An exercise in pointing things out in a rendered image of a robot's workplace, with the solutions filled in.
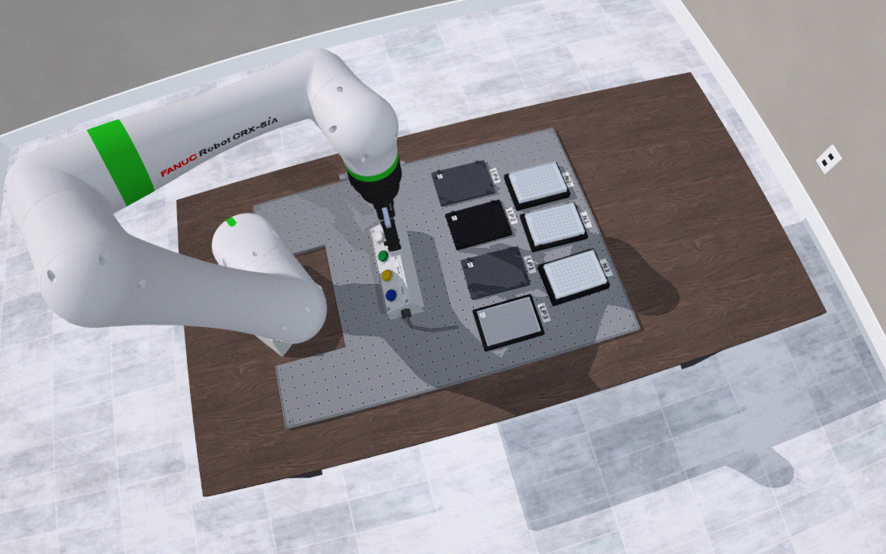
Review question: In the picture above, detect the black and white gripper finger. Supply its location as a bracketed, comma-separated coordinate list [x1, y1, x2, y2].
[373, 199, 403, 257]

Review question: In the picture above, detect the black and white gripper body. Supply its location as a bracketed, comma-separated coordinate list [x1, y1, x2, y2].
[361, 184, 399, 214]

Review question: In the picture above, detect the white operator button panel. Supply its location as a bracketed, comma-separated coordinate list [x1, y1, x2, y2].
[370, 219, 459, 332]

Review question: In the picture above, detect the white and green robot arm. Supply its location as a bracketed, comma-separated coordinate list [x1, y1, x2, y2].
[4, 48, 405, 344]

